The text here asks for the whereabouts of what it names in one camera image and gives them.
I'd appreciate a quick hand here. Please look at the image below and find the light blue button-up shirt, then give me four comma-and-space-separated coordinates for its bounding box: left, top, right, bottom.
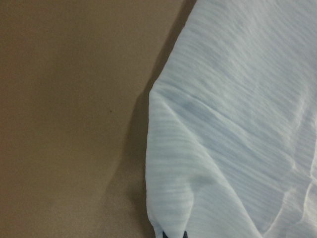
146, 0, 317, 238

